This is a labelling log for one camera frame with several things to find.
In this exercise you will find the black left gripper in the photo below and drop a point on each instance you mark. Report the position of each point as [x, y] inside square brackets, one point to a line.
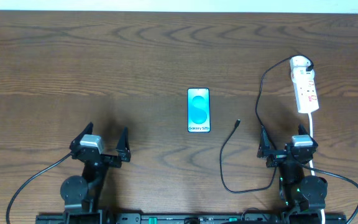
[103, 158]

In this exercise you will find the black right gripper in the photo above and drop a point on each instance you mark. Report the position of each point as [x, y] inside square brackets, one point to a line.
[282, 157]

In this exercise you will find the blue screen smartphone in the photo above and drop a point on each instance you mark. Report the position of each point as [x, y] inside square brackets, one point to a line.
[199, 119]

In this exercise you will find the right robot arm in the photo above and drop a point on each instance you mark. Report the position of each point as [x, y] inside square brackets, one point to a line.
[303, 194]

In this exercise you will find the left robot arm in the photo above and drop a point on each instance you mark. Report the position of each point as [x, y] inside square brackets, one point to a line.
[81, 193]

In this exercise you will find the white power strip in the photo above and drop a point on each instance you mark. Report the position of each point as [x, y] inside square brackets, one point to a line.
[302, 76]

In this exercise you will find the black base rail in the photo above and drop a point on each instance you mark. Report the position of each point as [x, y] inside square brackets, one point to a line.
[136, 218]

